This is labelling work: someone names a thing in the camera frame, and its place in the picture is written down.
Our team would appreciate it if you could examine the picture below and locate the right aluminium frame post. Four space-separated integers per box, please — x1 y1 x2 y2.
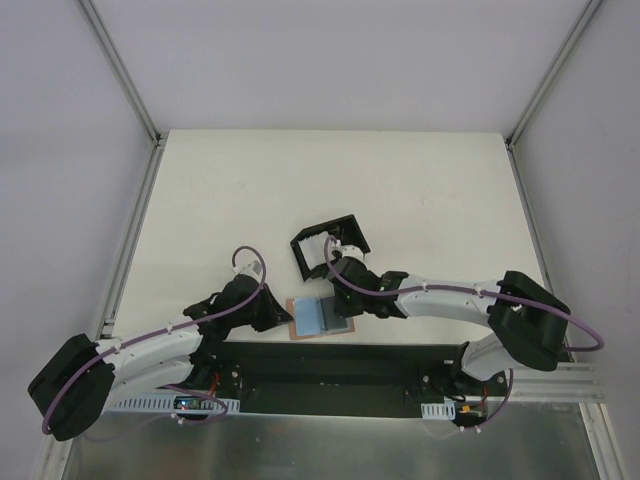
505 0 606 151

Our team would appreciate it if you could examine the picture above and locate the purple cable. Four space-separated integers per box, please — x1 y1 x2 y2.
40 245 267 436
323 235 605 431

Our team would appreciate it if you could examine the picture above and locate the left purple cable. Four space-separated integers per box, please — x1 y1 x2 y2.
40 245 267 436

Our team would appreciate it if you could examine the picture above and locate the right white cable duct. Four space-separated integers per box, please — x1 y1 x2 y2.
420 402 456 421

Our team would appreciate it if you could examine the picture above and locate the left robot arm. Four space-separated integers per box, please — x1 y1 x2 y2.
27 274 293 441

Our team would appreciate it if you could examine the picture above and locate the black card dispenser box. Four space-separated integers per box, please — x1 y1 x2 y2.
290 214 371 281

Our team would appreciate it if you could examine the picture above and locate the aluminium frame post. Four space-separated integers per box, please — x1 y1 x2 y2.
76 0 163 146
505 0 606 151

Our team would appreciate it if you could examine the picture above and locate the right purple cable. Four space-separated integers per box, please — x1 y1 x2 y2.
323 235 605 431

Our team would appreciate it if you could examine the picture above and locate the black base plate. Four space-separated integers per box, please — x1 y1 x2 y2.
179 341 506 418

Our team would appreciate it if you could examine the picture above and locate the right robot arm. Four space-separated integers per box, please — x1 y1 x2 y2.
327 256 570 395

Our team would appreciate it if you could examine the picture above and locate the white cards stack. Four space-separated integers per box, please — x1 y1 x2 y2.
299 231 329 268

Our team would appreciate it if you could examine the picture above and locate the brown leather card holder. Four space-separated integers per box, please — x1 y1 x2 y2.
286 297 355 341

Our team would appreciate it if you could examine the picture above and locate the white cable duct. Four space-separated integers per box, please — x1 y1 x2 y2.
420 402 456 421
108 392 241 415

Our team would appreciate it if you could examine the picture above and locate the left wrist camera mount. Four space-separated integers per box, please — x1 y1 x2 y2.
233 260 264 282

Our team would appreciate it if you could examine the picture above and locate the left white cable duct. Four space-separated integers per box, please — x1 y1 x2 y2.
108 392 241 415

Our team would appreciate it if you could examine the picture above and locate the aluminium rail right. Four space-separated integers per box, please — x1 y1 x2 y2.
511 362 604 404

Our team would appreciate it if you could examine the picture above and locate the left aluminium frame post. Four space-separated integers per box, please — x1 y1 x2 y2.
76 0 163 146

